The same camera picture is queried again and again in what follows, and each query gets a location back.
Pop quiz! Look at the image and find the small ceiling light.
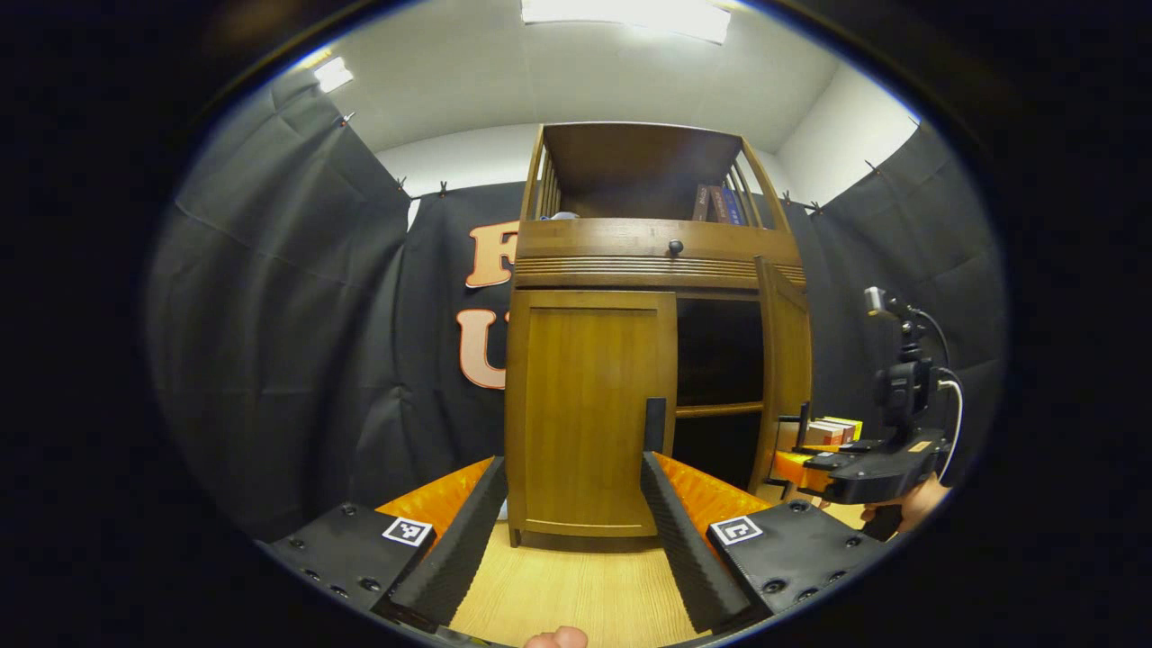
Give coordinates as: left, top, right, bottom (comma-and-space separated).
313, 56, 355, 94

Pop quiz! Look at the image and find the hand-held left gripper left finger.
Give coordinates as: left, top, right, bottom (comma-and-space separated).
261, 454, 509, 631

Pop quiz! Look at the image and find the wooden cabinet door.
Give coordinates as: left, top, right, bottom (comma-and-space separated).
506, 290, 678, 538
754, 256, 814, 494

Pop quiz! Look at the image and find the black backdrop cloth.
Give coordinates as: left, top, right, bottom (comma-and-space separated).
148, 67, 1009, 541

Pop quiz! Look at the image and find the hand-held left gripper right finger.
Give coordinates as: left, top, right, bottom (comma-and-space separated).
641, 450, 887, 635

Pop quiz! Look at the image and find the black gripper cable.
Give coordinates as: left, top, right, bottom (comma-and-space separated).
907, 306, 951, 370

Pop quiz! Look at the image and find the large ceiling light panel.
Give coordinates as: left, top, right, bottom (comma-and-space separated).
520, 0, 732, 44

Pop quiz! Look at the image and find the wooden drawer with black knob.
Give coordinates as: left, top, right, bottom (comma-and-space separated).
515, 219, 806, 289

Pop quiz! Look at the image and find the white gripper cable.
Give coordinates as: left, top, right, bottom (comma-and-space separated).
936, 378, 965, 480

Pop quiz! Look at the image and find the wooden double-door shoe cabinet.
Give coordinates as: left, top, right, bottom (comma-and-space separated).
504, 121, 814, 548

